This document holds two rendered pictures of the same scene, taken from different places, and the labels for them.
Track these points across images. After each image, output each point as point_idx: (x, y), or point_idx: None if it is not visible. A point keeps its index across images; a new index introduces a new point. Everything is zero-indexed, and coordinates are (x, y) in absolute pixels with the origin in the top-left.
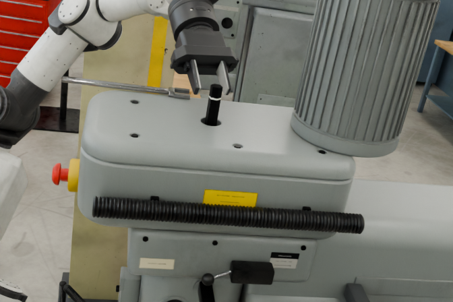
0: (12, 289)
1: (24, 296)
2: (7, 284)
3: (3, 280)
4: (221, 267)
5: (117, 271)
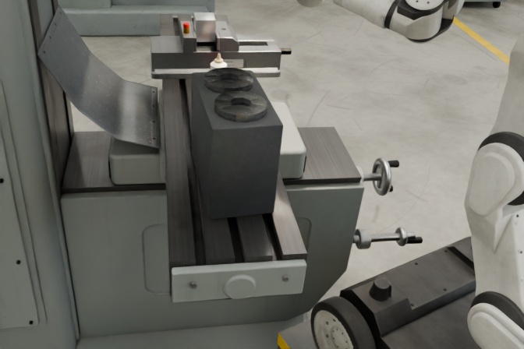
0: None
1: (400, 1)
2: None
3: None
4: None
5: None
